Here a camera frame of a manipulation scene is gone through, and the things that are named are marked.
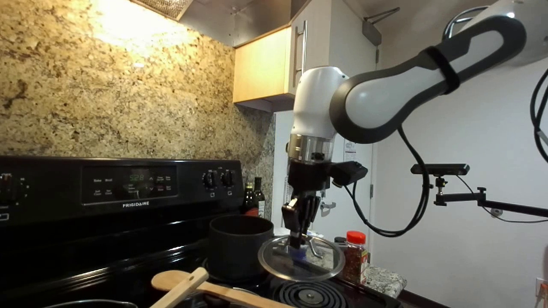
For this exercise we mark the wooden spatula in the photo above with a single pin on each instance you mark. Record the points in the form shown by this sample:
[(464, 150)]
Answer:
[(176, 285)]

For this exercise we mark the dark glass bottle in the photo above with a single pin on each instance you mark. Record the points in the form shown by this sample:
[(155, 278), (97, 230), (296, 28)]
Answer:
[(258, 198)]

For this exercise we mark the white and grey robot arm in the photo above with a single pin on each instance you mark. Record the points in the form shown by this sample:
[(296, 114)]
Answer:
[(369, 107)]

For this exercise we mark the steel range hood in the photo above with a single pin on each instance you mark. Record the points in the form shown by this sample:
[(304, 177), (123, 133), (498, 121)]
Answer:
[(227, 22)]

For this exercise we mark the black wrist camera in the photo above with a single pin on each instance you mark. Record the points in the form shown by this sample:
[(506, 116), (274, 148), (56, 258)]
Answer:
[(345, 174)]

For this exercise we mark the black electric stove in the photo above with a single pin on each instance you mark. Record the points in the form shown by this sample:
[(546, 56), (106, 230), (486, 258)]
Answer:
[(90, 234)]

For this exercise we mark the glass pot lid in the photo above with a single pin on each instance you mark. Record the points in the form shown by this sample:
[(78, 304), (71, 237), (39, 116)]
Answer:
[(313, 259)]

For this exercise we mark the red-capped spice jar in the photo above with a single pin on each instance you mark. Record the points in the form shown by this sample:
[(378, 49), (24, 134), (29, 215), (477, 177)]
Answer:
[(356, 256)]

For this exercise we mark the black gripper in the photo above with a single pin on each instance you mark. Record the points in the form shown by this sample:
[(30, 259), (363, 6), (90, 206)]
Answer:
[(308, 184)]

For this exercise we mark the black camera on mount arm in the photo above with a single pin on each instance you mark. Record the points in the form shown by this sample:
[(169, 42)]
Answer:
[(440, 172)]

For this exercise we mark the black cooking pot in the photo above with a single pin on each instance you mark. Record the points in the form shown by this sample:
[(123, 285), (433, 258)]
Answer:
[(232, 247)]

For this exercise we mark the wooden spoon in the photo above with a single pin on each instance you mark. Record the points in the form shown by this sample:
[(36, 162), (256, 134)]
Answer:
[(243, 299)]

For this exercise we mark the light wooden wall cabinet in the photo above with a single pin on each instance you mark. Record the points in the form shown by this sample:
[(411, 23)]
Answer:
[(322, 33)]

